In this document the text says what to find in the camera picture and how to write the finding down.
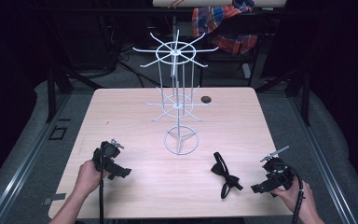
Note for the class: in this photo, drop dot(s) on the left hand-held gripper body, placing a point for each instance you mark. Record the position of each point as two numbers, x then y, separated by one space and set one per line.
107 151

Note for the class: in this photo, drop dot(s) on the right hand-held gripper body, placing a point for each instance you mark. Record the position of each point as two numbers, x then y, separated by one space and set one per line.
278 175

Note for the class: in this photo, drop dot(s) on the black bow tie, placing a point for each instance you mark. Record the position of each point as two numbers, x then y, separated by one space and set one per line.
220 169

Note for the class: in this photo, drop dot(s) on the person's right hand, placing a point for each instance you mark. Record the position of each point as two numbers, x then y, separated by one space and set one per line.
292 199

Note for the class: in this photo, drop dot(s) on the person's left hand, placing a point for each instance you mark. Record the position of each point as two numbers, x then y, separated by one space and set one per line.
87 180

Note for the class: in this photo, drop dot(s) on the grey tape strip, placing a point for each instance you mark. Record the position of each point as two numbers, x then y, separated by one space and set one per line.
56 197

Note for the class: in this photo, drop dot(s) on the black tape square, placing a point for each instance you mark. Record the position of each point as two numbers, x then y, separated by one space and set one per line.
50 133

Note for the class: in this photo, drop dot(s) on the black chair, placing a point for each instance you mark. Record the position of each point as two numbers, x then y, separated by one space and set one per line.
230 57

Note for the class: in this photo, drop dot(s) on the plaid cloth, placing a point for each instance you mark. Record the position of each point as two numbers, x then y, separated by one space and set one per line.
213 18

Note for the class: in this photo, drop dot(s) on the aluminium floor rail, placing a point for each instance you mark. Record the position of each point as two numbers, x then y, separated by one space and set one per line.
28 155
323 161

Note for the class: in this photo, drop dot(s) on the black metal frame post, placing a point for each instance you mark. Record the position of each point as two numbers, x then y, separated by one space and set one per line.
51 96
306 99

